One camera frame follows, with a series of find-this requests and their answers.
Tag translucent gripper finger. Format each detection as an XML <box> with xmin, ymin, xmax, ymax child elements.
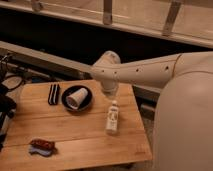
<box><xmin>106</xmin><ymin>93</ymin><xmax>116</xmax><ymax>101</ymax></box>

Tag white plastic bottle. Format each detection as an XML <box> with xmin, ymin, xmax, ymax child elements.
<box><xmin>106</xmin><ymin>100</ymin><xmax>119</xmax><ymax>135</ymax></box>

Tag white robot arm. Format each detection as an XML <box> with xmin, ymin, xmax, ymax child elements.
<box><xmin>91</xmin><ymin>51</ymin><xmax>213</xmax><ymax>171</ymax></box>

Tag black bowl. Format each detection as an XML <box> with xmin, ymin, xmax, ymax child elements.
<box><xmin>61</xmin><ymin>85</ymin><xmax>93</xmax><ymax>112</ymax></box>

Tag white paper cup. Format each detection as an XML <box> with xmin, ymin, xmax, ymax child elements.
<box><xmin>66</xmin><ymin>88</ymin><xmax>88</xmax><ymax>110</ymax></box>

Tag black white striped object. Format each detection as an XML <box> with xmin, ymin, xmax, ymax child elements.
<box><xmin>48</xmin><ymin>84</ymin><xmax>60</xmax><ymax>105</ymax></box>

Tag blue sponge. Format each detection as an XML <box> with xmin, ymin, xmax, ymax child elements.
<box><xmin>29</xmin><ymin>145</ymin><xmax>52</xmax><ymax>157</ymax></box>

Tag metal railing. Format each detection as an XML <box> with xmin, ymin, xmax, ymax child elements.
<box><xmin>0</xmin><ymin>0</ymin><xmax>213</xmax><ymax>47</ymax></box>

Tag black cables and equipment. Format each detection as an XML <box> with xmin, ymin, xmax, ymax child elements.
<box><xmin>0</xmin><ymin>53</ymin><xmax>26</xmax><ymax>153</ymax></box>

